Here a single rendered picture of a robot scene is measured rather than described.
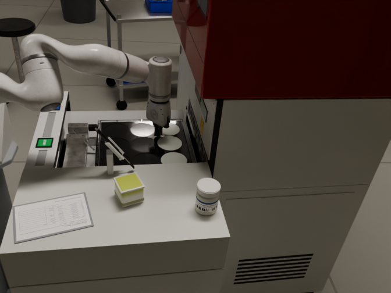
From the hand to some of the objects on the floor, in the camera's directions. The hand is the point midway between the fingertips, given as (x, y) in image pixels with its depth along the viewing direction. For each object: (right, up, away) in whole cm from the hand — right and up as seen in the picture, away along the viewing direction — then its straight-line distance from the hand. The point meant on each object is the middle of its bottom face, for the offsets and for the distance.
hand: (158, 131), depth 162 cm
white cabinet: (-22, -83, +40) cm, 95 cm away
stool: (-137, +38, +193) cm, 240 cm away
